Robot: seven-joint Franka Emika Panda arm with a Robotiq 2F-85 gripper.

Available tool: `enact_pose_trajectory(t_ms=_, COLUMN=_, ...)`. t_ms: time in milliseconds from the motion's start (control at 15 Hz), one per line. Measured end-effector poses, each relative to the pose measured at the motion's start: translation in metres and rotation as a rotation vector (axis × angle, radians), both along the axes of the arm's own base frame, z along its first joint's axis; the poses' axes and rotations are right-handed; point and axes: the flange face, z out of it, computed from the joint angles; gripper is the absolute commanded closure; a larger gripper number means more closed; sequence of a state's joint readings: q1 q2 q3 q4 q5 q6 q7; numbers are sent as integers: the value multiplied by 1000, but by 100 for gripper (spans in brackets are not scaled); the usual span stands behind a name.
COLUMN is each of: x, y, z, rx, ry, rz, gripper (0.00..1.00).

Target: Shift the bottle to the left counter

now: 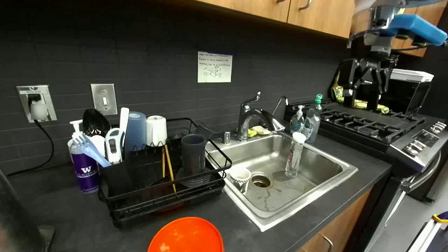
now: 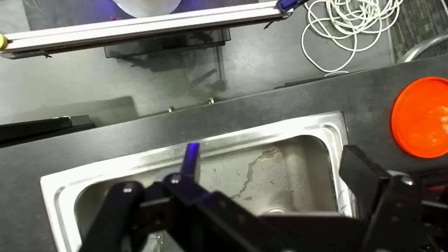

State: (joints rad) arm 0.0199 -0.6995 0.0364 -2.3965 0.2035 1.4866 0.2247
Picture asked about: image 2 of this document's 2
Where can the orange plastic plate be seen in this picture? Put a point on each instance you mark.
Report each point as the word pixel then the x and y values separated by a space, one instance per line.
pixel 419 118

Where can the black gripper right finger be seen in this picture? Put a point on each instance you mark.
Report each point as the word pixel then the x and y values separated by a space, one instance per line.
pixel 390 206

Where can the aluminium frame rail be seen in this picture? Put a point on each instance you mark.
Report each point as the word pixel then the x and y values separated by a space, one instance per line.
pixel 51 41

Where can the stainless steel sink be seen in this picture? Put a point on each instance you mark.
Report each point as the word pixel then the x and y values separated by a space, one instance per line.
pixel 289 167

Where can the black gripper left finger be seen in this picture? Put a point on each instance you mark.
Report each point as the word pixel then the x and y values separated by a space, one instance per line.
pixel 131 214

